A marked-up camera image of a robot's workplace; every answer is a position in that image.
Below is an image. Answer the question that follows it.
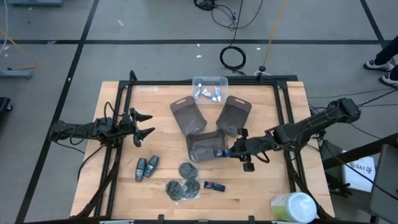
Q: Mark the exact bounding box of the person's leg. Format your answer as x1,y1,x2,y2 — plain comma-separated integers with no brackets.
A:
374,35,398,66

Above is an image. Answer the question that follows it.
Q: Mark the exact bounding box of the person's shoe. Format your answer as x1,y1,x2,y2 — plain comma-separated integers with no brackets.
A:
378,72,398,90
363,57,397,72

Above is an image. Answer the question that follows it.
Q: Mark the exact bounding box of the black diagonal bar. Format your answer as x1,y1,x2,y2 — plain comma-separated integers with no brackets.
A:
323,133,398,170

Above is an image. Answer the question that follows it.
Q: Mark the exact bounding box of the black floor object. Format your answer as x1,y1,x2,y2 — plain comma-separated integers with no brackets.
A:
0,96,13,118

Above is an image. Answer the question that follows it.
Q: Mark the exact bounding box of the grey chair back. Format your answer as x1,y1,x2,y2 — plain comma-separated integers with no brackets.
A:
369,143,398,223

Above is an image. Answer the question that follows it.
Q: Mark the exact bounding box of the white green wipes canister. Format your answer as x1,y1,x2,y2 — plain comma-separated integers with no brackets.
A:
269,192,318,224

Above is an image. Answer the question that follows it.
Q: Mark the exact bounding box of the dark blue coffee bag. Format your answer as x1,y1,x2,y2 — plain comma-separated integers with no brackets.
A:
203,180,226,193

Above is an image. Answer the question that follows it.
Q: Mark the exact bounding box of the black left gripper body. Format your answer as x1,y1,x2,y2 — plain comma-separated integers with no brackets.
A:
119,107,142,148

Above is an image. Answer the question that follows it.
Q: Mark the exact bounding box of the yellow hanging cable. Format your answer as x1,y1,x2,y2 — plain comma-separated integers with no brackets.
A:
262,0,289,68

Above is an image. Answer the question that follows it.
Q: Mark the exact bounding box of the grey-blue floor base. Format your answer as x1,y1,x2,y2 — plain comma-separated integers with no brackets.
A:
6,0,63,7
0,70,34,80

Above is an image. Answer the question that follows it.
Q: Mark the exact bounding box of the black hanging coiled cable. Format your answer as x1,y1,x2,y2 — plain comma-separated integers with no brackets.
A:
219,0,247,71

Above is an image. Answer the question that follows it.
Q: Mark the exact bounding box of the black floor cable bundle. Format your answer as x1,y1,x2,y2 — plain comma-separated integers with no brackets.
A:
193,0,264,32

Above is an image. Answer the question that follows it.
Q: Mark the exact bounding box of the black post with knob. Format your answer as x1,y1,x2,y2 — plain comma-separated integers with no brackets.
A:
257,64,269,84

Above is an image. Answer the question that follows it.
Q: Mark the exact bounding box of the white cardboard box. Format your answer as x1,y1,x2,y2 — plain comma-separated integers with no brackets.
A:
341,150,377,193

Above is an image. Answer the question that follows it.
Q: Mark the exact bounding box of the clear plastic container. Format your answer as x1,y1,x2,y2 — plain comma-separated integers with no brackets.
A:
192,76,229,105

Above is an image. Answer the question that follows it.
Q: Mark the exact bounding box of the black aluminium table frame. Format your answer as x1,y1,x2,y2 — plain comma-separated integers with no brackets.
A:
73,70,335,223

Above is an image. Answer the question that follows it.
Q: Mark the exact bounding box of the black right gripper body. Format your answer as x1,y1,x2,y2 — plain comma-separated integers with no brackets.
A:
238,127,271,172

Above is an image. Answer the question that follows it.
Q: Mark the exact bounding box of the grey-blue travel bottle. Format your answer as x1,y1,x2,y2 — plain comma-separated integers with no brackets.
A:
144,154,160,179
135,157,147,183

